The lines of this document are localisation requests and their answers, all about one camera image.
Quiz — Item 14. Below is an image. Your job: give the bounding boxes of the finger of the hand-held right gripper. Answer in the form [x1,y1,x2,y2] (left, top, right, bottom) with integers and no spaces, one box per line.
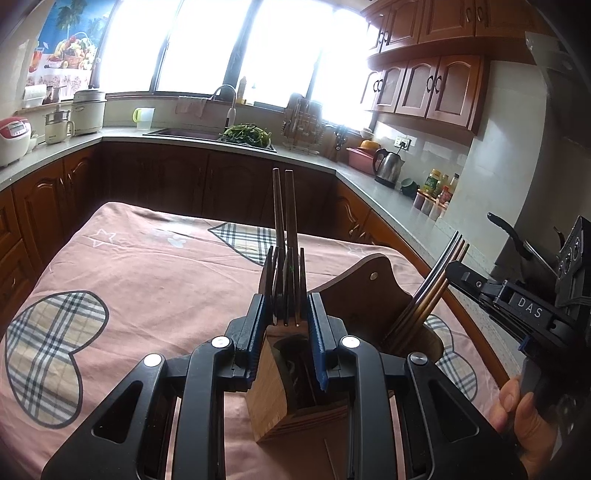
[444,260,509,306]

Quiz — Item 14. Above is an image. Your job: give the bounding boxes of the large white rice cooker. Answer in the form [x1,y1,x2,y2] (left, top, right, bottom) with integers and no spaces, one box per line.
[71,89,108,136]

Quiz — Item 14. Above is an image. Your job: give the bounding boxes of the person's right hand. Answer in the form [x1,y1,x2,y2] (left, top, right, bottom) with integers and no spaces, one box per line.
[488,375,570,475]

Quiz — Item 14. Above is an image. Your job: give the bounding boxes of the arched-door wooden wall cabinets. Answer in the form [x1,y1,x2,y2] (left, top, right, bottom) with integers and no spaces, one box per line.
[359,54,486,136]

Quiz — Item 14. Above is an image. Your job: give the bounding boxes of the dark utensil crock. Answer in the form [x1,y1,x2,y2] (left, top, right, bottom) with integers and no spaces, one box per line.
[333,126,350,162]

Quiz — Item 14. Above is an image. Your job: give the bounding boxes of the chrome kitchen faucet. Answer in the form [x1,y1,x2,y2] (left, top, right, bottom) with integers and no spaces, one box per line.
[211,84,239,135]

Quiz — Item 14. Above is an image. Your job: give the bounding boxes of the large kitchen window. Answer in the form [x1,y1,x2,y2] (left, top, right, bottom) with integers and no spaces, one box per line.
[95,0,384,127]

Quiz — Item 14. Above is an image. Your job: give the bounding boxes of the steel range hood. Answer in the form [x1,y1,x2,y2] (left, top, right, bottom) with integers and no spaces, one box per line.
[523,31,591,117]

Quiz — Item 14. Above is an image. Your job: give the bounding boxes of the brown wooden chopstick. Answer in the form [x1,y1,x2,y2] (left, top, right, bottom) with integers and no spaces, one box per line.
[388,237,467,356]
[284,169,299,259]
[392,243,471,358]
[271,168,286,259]

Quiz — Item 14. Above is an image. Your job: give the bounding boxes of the steel kitchen sink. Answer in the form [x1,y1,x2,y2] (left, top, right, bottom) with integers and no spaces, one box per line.
[143,126,278,153]

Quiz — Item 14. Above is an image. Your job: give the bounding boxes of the pink dish cloth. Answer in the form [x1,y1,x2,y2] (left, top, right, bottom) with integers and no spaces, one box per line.
[175,95,209,117]

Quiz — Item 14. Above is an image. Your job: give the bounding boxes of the black-handled wok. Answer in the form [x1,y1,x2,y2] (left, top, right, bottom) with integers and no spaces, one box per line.
[486,212,562,278]

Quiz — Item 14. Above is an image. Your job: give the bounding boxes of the tall wooden wall cabinets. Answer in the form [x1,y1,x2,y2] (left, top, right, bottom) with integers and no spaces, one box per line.
[360,0,551,57]

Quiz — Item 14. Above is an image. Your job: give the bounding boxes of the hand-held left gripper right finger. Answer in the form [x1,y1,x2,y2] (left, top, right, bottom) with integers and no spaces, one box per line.
[308,292,530,480]

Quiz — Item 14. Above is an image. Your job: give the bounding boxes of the red and white rice cooker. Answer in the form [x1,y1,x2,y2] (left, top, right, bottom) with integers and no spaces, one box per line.
[0,117,33,168]

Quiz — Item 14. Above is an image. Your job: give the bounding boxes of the pink plaid-heart tablecloth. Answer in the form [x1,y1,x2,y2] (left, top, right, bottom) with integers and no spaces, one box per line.
[0,200,505,480]

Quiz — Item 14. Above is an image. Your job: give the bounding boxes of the wooden base cabinets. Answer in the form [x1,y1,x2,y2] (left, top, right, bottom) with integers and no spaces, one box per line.
[0,140,509,403]

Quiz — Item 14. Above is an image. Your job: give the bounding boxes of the wooden utensil holder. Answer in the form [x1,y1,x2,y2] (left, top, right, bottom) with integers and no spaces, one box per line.
[245,252,447,445]

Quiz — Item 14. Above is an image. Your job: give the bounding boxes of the small cream electric pot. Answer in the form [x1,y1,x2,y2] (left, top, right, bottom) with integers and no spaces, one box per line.
[43,106,76,147]

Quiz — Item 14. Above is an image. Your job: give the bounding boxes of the green leafy vegetables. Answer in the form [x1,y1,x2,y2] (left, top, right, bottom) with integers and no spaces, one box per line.
[219,123,273,149]

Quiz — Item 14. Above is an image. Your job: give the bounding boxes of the fruit and palm wall poster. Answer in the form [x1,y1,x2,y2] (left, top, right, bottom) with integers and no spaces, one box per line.
[25,0,116,89]

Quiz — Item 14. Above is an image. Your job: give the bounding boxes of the steel electric kettle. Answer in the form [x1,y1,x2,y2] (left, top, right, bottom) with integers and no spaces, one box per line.
[372,148,406,189]

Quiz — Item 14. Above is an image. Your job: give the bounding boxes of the pink plastic basin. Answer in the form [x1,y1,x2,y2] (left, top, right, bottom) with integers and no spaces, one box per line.
[346,147,380,174]

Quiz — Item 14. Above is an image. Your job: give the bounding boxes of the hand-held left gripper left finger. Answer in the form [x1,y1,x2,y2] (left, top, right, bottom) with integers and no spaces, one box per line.
[41,293,268,480]

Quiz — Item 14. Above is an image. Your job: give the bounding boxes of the knife and board rack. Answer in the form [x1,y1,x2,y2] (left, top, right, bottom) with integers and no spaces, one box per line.
[281,93,324,156]

